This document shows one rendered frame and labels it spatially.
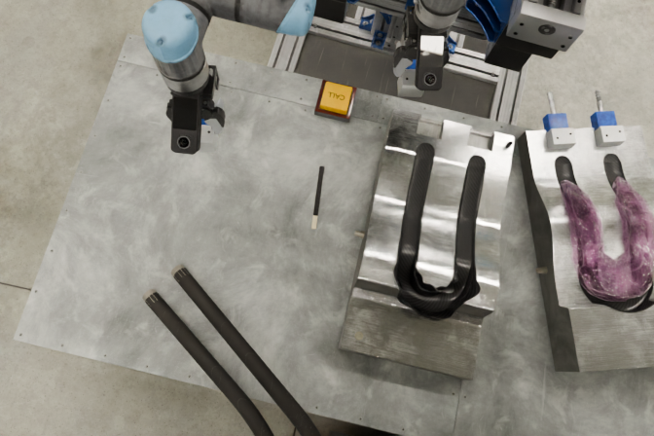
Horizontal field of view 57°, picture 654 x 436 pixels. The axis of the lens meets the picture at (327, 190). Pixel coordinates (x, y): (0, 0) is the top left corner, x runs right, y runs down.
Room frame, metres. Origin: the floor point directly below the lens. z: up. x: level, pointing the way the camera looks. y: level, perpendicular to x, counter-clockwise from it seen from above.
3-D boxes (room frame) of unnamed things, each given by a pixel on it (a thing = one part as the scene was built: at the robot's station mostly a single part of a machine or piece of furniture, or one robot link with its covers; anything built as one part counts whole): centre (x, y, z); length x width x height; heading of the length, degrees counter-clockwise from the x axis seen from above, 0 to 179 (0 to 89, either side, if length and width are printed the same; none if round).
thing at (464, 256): (0.30, -0.23, 0.92); 0.35 x 0.16 x 0.09; 177
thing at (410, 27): (0.62, -0.12, 1.09); 0.09 x 0.08 x 0.12; 11
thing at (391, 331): (0.29, -0.22, 0.87); 0.50 x 0.26 x 0.14; 177
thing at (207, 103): (0.42, 0.26, 1.09); 0.09 x 0.08 x 0.12; 6
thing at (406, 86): (0.63, -0.12, 0.93); 0.13 x 0.05 x 0.05; 11
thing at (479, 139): (0.51, -0.30, 0.87); 0.05 x 0.05 x 0.04; 87
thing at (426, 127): (0.52, -0.19, 0.87); 0.05 x 0.05 x 0.04; 87
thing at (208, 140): (0.43, 0.26, 0.93); 0.13 x 0.05 x 0.05; 6
